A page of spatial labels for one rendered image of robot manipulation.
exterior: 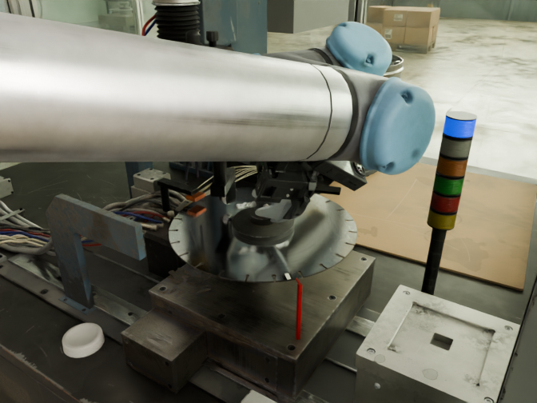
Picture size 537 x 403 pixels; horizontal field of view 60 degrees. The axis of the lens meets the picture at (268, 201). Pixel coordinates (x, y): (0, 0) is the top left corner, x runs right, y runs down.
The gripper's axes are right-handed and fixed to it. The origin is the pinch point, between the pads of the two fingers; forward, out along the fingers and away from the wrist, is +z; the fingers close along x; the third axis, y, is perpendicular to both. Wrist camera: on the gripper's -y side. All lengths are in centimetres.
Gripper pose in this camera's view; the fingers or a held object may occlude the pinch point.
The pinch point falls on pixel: (278, 215)
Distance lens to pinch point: 78.9
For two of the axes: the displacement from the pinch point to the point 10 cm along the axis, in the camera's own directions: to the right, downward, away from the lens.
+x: 1.6, 8.2, -5.4
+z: -3.1, 5.6, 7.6
